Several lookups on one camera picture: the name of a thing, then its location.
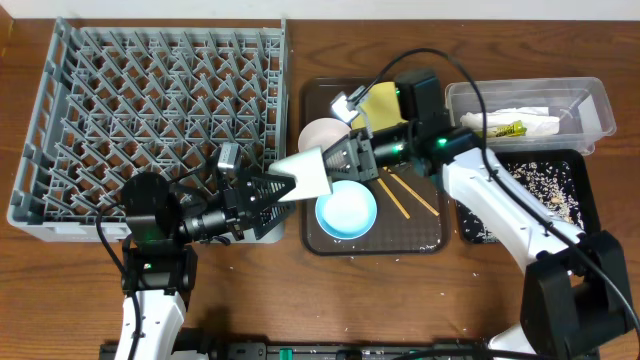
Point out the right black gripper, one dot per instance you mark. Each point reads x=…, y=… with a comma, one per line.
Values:
x=368, y=170

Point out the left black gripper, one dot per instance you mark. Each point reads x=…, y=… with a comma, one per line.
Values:
x=238, y=206

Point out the white cup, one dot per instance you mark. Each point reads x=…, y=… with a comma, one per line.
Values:
x=308, y=170

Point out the light blue bowl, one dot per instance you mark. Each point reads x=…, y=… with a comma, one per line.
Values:
x=349, y=212

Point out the green snack wrapper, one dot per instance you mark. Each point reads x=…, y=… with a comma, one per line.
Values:
x=514, y=129

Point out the white napkin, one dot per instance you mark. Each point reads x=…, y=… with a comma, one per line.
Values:
x=537, y=120

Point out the rice food waste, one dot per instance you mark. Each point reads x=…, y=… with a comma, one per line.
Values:
x=550, y=182

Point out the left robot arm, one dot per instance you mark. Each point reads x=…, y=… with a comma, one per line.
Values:
x=159, y=262

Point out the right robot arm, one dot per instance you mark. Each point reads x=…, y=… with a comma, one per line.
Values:
x=576, y=294

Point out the grey dishwasher rack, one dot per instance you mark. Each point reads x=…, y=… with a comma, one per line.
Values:
x=115, y=102

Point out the black waste tray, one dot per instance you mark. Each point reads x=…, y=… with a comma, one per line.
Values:
x=578, y=172

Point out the lower wooden chopstick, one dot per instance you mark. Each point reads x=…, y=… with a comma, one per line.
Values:
x=393, y=198

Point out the wooden chopstick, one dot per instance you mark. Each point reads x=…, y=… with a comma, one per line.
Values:
x=414, y=194
x=393, y=198

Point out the upper wooden chopstick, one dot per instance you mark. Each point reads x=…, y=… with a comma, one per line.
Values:
x=414, y=194

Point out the pink white bowl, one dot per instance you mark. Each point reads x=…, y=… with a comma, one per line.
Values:
x=323, y=132

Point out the yellow plate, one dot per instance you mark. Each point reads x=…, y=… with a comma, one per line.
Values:
x=382, y=107

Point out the dark brown serving tray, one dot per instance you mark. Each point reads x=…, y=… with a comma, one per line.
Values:
x=391, y=233

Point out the clear plastic bin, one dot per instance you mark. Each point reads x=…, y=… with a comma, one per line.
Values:
x=581, y=104

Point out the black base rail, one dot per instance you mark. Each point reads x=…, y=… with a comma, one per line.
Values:
x=262, y=351

